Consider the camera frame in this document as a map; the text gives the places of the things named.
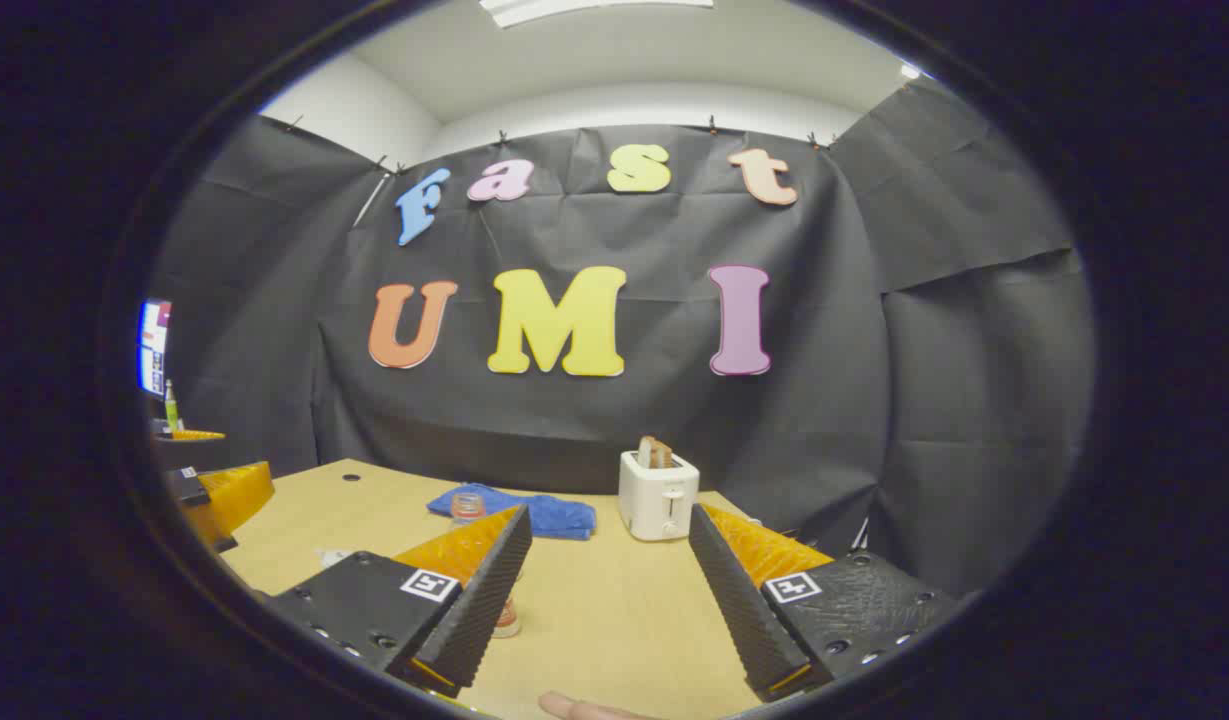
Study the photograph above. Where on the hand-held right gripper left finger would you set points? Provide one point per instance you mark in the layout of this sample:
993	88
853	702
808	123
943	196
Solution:
484	600

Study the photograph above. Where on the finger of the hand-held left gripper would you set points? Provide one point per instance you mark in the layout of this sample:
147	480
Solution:
196	435
236	495

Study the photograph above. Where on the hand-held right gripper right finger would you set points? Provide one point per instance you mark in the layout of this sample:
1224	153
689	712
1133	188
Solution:
739	610

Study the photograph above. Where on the clear plastic water bottle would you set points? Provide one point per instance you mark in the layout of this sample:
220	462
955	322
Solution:
467	508

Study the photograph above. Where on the green drink bottle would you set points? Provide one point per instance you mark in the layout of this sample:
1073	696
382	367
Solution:
171	408

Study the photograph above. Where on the computer monitor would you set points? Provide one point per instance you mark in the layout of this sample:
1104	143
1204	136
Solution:
155	345

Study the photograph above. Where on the blue towel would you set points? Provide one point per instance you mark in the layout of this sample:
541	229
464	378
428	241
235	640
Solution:
559	517

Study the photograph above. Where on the white toaster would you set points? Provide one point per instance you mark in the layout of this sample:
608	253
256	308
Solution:
657	505

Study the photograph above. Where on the white rod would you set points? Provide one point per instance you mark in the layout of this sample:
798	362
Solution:
371	200

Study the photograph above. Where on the ceiling light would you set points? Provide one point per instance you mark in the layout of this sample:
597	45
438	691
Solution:
594	8

